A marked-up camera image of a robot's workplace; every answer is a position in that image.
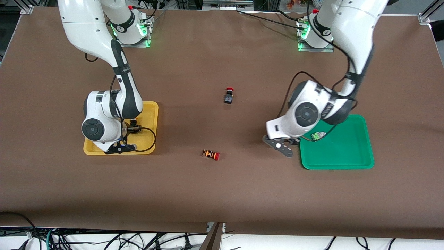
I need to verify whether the green plastic tray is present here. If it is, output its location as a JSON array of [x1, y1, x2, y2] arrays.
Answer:
[[299, 114, 375, 170]]

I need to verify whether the yellow plastic tray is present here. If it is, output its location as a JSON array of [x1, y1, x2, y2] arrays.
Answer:
[[83, 101, 159, 155]]

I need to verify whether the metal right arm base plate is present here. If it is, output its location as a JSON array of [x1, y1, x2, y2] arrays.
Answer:
[[114, 14, 155, 48]]

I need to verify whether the black floor cable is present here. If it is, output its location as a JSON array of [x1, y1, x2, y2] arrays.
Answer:
[[0, 211, 36, 237]]

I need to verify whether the metal table support beam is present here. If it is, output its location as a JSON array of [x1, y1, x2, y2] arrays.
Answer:
[[200, 222, 227, 250]]

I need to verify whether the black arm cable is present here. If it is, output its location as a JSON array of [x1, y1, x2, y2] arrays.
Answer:
[[277, 35, 358, 142], [85, 52, 157, 152]]

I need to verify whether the black base power cable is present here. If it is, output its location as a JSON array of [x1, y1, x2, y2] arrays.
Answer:
[[236, 9, 303, 27]]

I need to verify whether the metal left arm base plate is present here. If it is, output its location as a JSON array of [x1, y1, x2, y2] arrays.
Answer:
[[297, 17, 335, 53]]

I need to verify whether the red mushroom button orange body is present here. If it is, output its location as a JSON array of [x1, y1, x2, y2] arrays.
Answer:
[[202, 149, 221, 161]]

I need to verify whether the yellow cap push button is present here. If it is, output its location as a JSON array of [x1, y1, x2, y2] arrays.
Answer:
[[128, 119, 143, 135]]

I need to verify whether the aluminium frame extrusion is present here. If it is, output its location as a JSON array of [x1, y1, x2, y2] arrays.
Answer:
[[203, 0, 254, 11]]

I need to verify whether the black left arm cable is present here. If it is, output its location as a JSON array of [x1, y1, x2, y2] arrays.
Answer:
[[277, 35, 358, 142]]

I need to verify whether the green cable under table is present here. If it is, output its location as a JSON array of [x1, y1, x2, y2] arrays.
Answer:
[[46, 228, 57, 250]]

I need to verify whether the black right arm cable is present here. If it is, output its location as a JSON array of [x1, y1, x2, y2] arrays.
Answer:
[[85, 52, 157, 152]]

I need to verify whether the brown table cover mat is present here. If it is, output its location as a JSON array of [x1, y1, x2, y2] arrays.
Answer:
[[0, 7, 444, 240]]

